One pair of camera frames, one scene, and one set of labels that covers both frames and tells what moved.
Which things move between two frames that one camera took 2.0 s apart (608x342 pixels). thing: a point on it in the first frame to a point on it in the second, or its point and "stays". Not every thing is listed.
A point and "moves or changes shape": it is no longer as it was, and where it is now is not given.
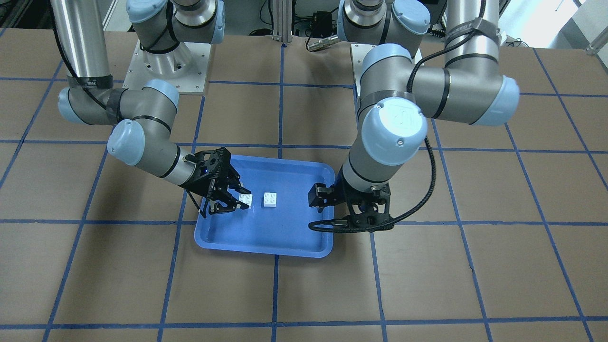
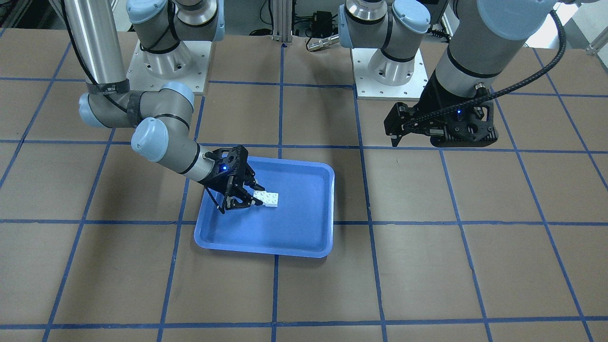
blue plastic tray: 283,230 stays
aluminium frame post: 282,21 stays
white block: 270,199 stays
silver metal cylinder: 321,43 stays
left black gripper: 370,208 to 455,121
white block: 246,198 moves or changes shape
